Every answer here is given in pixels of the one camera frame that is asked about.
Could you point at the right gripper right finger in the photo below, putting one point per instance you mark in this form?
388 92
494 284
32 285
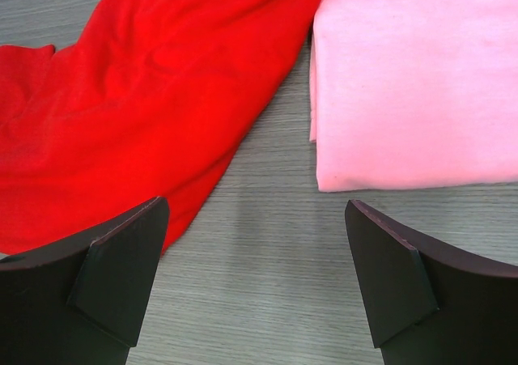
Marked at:
426 301

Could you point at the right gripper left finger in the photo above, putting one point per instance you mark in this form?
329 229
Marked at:
82 299

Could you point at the red t-shirt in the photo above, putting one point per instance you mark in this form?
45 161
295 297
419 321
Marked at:
153 99

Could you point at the folded pink t-shirt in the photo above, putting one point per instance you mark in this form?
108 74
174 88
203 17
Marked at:
410 94

